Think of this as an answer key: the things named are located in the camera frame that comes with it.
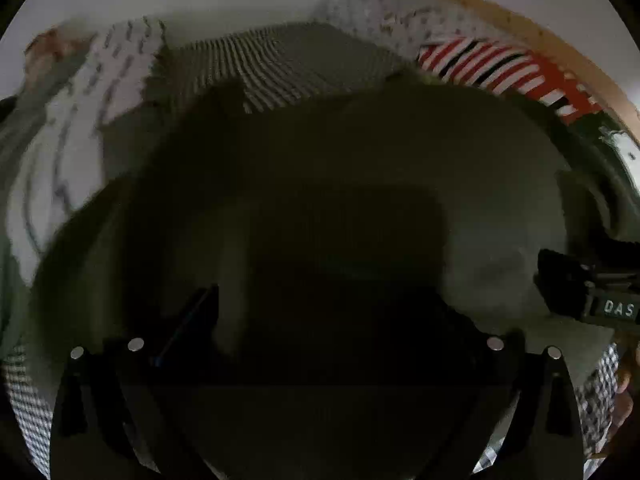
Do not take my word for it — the white dotted cloth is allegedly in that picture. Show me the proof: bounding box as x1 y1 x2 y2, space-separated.
314 0 511 58

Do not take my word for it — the green white plaid cloth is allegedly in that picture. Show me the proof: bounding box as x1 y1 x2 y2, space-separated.
568 112 639 242

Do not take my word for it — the black white gingham bedsheet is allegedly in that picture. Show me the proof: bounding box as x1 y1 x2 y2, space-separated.
1 342 620 478

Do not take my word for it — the white grid pattern cloth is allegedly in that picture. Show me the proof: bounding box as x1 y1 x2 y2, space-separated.
1 16 169 284

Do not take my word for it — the wooden bed frame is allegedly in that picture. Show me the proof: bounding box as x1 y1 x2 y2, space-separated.
449 0 639 140

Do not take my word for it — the person's right hand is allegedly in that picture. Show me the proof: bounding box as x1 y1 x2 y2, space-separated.
608 334 639 441

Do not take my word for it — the red white striped cloth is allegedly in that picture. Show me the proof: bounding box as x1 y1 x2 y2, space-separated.
416 36 602 124

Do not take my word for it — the olive green knit sweater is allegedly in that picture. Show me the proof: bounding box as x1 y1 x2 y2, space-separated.
29 22 622 480

